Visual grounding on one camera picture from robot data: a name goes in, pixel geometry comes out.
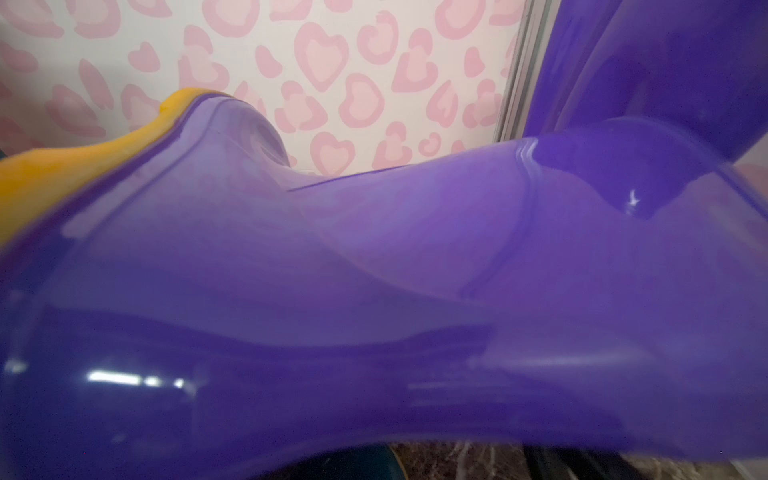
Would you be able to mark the purple boot lying right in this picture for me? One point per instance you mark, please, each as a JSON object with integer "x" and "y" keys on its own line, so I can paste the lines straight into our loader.
{"x": 179, "y": 303}

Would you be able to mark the purple boot in right corner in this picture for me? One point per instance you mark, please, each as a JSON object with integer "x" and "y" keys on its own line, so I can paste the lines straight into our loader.
{"x": 701, "y": 65}

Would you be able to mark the aluminium frame post right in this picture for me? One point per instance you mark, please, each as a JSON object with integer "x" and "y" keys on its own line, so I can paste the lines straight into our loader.
{"x": 535, "y": 30}

